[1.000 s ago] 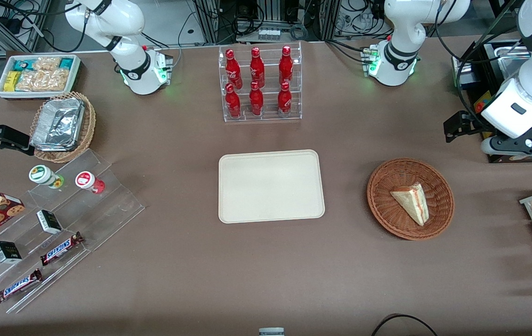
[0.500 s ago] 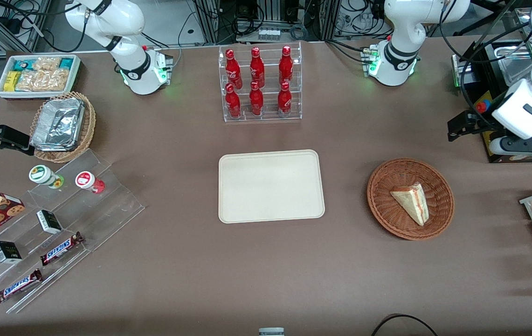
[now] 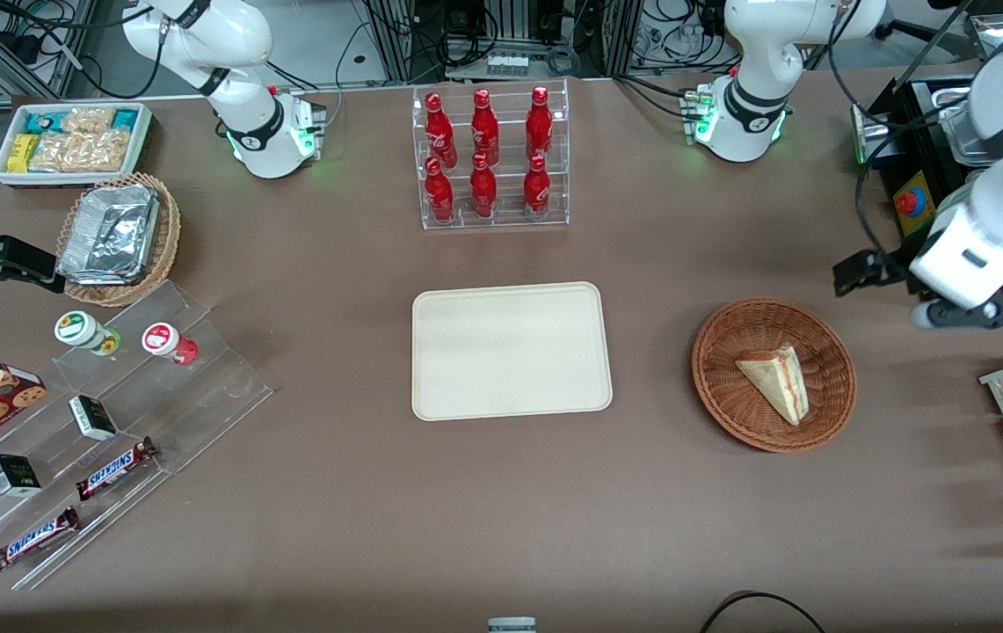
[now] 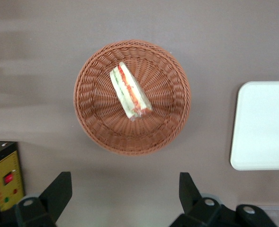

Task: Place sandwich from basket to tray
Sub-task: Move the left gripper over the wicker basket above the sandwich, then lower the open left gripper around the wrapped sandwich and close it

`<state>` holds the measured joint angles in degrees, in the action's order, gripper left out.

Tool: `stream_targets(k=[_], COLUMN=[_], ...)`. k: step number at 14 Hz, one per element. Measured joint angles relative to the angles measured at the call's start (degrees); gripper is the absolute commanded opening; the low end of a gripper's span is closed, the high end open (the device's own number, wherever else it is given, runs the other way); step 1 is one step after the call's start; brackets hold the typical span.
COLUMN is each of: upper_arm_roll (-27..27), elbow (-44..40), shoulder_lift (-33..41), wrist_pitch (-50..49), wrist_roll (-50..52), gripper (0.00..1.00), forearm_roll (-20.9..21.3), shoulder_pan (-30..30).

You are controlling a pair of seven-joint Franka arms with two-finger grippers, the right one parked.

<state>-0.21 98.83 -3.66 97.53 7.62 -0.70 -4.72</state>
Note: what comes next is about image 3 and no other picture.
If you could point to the small grey device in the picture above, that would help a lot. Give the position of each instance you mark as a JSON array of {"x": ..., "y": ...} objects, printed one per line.
[{"x": 512, "y": 626}]

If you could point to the cream plastic tray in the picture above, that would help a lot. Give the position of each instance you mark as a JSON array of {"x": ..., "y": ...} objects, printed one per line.
[{"x": 501, "y": 352}]

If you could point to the red cola bottle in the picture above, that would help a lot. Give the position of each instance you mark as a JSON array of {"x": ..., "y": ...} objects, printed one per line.
[
  {"x": 483, "y": 189},
  {"x": 439, "y": 195},
  {"x": 439, "y": 132},
  {"x": 536, "y": 187},
  {"x": 539, "y": 123},
  {"x": 484, "y": 127}
]

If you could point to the black hot food warmer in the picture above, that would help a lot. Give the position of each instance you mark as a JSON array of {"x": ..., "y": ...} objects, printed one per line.
[{"x": 923, "y": 132}]

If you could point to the triangular sandwich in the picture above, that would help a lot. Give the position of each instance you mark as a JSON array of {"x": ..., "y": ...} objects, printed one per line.
[{"x": 778, "y": 382}]

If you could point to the silver foil container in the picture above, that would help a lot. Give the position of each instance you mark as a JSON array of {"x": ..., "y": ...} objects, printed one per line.
[{"x": 110, "y": 233}]

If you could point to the red capped small bottle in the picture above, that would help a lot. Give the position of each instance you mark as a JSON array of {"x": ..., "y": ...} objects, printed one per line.
[{"x": 163, "y": 338}]

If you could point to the yellow snack packet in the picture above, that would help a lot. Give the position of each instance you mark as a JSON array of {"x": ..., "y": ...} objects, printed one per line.
[{"x": 22, "y": 151}]

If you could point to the clear bag of nuts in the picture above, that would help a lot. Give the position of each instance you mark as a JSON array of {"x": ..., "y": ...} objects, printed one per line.
[
  {"x": 88, "y": 119},
  {"x": 57, "y": 153},
  {"x": 105, "y": 149}
]

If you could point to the small black box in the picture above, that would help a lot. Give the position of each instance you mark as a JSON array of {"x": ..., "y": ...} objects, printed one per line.
[
  {"x": 13, "y": 475},
  {"x": 92, "y": 418}
]

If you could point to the teal snack packet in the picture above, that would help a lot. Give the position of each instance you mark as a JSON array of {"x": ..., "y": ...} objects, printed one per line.
[
  {"x": 41, "y": 121},
  {"x": 125, "y": 119}
]

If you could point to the clear acrylic bottle rack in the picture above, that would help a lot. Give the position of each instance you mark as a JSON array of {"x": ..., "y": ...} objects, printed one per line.
[{"x": 510, "y": 189}]

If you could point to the green capped small bottle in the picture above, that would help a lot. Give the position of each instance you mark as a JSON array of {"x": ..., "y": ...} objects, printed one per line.
[{"x": 79, "y": 328}]

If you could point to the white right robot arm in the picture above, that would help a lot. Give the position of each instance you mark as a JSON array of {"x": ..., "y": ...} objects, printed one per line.
[{"x": 237, "y": 44}]

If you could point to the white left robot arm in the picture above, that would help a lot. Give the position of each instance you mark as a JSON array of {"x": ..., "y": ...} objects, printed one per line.
[{"x": 765, "y": 61}]

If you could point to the round brown wicker basket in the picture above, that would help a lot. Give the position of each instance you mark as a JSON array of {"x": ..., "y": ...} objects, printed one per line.
[{"x": 730, "y": 396}]

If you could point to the red emergency stop button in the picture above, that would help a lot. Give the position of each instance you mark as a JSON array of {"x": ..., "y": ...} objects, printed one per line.
[{"x": 908, "y": 202}]

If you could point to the white rectangular snack bin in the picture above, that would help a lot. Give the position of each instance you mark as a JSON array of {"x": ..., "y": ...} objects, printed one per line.
[{"x": 44, "y": 178}]

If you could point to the oval light wicker basket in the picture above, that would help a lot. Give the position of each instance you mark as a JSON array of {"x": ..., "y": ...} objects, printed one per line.
[{"x": 163, "y": 255}]

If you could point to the Snickers chocolate bar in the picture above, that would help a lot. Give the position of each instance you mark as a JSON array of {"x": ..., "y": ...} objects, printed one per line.
[
  {"x": 114, "y": 469},
  {"x": 33, "y": 539}
]

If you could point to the clear acrylic stepped stand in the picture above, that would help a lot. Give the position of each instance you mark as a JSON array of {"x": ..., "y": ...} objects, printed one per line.
[{"x": 220, "y": 387}]

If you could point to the white power strip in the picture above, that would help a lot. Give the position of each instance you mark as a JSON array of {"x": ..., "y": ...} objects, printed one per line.
[{"x": 508, "y": 63}]

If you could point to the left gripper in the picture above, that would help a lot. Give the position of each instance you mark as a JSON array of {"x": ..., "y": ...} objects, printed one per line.
[{"x": 894, "y": 266}]

